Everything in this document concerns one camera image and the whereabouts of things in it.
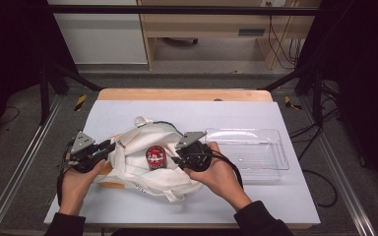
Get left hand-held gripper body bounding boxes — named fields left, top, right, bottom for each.
left=66, top=130, right=103, bottom=174

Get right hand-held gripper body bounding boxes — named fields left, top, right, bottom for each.
left=174, top=131, right=215, bottom=173

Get red can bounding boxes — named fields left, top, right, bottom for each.
left=145, top=145, right=168, bottom=172

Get white canvas tote bag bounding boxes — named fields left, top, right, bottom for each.
left=92, top=116, right=209, bottom=203

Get person's right hand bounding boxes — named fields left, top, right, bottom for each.
left=183, top=141, right=244, bottom=202

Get person's left hand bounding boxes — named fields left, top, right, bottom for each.
left=60, top=158, right=108, bottom=202

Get yellow black tape marker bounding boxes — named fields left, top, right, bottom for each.
left=283, top=95, right=303, bottom=111
left=74, top=94, right=89, bottom=112

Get white table mat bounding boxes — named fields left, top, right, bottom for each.
left=43, top=99, right=322, bottom=227

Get clear plastic tray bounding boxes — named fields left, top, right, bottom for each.
left=204, top=127, right=290, bottom=183

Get black metal stand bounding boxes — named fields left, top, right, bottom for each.
left=38, top=61, right=103, bottom=126
left=258, top=61, right=325, bottom=128

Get wooden table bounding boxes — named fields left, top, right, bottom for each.
left=62, top=88, right=313, bottom=230

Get white cabinet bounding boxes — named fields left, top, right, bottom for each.
left=46, top=0, right=149, bottom=65

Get black curtain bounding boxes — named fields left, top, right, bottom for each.
left=0, top=0, right=78, bottom=155
left=294, top=0, right=378, bottom=201

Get light wooden desk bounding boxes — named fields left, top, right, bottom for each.
left=137, top=0, right=320, bottom=71

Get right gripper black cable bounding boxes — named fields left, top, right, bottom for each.
left=206, top=148, right=244, bottom=190

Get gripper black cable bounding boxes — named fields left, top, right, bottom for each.
left=206, top=148, right=244, bottom=190
left=55, top=139, right=77, bottom=207

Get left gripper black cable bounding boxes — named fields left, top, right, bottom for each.
left=55, top=139, right=77, bottom=207

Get aluminium floor rail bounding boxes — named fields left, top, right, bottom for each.
left=298, top=97, right=378, bottom=236
left=0, top=93, right=64, bottom=236

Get thin black floor cable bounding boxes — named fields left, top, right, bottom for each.
left=0, top=105, right=21, bottom=126

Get black floor cable bundle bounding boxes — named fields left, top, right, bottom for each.
left=287, top=81, right=342, bottom=162

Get black cables under desk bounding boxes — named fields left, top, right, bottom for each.
left=266, top=1, right=305, bottom=71

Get black floor cable loop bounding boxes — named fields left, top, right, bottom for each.
left=300, top=168, right=339, bottom=208

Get black horizontal frame bar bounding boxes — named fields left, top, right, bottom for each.
left=45, top=4, right=323, bottom=17

